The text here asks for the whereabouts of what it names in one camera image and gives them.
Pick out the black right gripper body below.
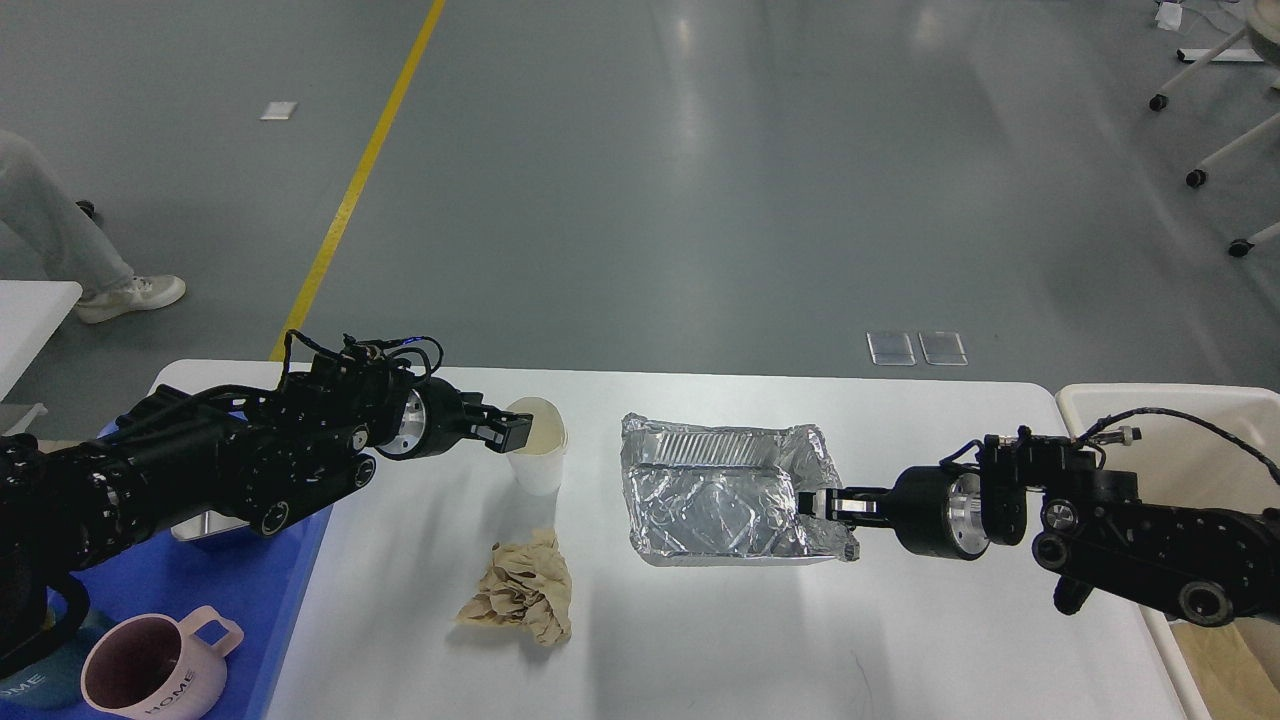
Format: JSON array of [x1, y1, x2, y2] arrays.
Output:
[[890, 466, 989, 561]]

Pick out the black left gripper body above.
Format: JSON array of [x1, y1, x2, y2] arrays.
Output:
[[378, 383, 471, 460]]

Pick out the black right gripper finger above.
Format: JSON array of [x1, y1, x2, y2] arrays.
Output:
[[797, 487, 890, 518], [814, 502, 893, 529]]

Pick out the white paper cup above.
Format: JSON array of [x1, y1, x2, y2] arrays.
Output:
[[506, 397, 568, 496]]

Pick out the aluminium foil tray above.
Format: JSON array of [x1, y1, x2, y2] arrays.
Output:
[[620, 413, 861, 568]]

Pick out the brown paper napkin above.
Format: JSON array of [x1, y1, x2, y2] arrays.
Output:
[[454, 527, 573, 647]]

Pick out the stainless steel rectangular container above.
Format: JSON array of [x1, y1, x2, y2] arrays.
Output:
[[170, 511, 253, 550]]

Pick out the pink HOME mug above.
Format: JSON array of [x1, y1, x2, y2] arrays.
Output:
[[79, 605, 244, 719]]

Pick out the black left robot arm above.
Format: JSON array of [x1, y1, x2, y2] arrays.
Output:
[[1, 329, 532, 675]]

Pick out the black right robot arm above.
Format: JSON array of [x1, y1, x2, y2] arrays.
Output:
[[797, 407, 1279, 628]]

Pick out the right clear floor plate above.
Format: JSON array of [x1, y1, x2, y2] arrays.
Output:
[[916, 331, 969, 366]]

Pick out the clear floor plate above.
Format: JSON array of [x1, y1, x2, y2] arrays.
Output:
[[865, 331, 916, 366], [916, 331, 969, 366]]

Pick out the left clear floor plate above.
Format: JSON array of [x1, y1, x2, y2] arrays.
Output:
[[865, 331, 916, 366]]

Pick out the blue plastic tray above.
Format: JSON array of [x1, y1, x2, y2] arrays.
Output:
[[45, 409, 337, 720]]

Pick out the white plastic bin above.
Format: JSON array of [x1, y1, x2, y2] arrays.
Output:
[[1056, 383, 1279, 719]]

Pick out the white side table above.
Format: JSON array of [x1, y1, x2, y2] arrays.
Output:
[[1, 281, 82, 400]]

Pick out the person in grey trousers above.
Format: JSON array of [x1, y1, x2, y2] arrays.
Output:
[[1, 129, 187, 325]]

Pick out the dark blue HOME mug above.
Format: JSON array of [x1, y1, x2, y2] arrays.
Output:
[[1, 609, 115, 710]]

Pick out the white wheeled chair base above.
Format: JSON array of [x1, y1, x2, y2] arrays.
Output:
[[1148, 0, 1280, 259]]

